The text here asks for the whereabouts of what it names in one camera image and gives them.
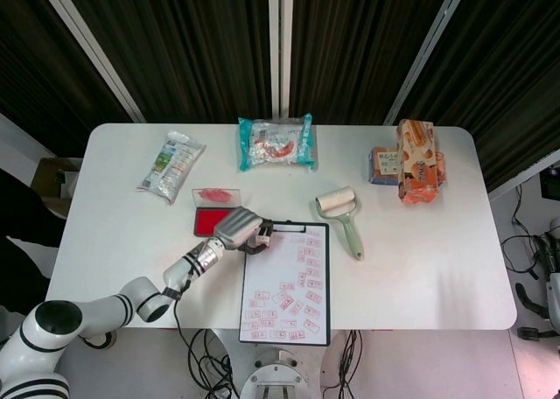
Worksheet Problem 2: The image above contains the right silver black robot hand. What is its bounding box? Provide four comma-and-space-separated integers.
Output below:
514, 231, 560, 320

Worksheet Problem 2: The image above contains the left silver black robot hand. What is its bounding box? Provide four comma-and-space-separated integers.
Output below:
213, 206, 276, 256

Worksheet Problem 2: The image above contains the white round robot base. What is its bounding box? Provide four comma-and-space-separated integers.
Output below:
239, 348, 317, 399

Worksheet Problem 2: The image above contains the red ink pad with lid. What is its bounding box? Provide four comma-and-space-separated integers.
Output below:
191, 187, 243, 236

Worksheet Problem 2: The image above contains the black floor caster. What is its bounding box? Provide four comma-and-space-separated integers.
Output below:
517, 325, 553, 341

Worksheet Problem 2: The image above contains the black clipboard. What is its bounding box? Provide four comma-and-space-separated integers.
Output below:
238, 218, 331, 347

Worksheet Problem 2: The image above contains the white green snack bag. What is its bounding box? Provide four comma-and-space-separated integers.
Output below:
136, 129, 207, 206

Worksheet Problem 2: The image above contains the teal clear snack bag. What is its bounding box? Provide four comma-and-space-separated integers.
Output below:
237, 112, 318, 172

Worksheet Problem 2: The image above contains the black monitor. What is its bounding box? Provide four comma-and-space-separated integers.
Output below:
540, 165, 560, 199

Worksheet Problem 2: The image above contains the green lint roller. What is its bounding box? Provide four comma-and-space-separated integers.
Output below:
313, 185, 366, 261

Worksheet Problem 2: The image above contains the blue cardboard box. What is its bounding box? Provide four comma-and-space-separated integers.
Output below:
367, 145, 406, 186

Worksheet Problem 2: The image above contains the orange cardboard snack box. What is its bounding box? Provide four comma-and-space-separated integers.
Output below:
395, 118, 448, 206

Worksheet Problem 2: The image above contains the dark pleated curtain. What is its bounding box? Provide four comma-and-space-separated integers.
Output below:
0, 0, 560, 190

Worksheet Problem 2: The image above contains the brown cardboard box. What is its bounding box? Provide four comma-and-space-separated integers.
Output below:
31, 157, 84, 219

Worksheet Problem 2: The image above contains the person in black clothes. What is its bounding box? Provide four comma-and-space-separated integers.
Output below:
0, 166, 67, 319

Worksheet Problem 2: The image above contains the black floor cable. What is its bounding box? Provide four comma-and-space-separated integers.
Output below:
500, 184, 543, 282
172, 300, 241, 399
321, 328, 364, 399

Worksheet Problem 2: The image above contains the white metal frame post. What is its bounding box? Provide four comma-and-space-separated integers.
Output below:
267, 0, 295, 119
383, 0, 479, 127
34, 0, 146, 123
487, 153, 560, 201

